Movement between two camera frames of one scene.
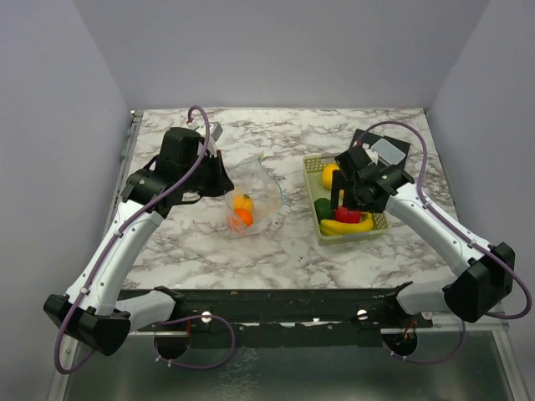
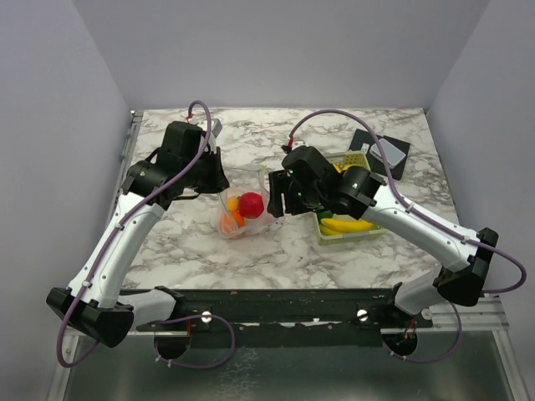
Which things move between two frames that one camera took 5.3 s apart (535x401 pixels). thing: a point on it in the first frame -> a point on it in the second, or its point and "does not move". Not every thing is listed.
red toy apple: [343, 215] -> [251, 205]
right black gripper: [339, 182] -> [278, 183]
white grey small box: [387, 152] does not move
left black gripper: [221, 182] does not move
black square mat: [365, 137] does not move
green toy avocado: [323, 209] does not move
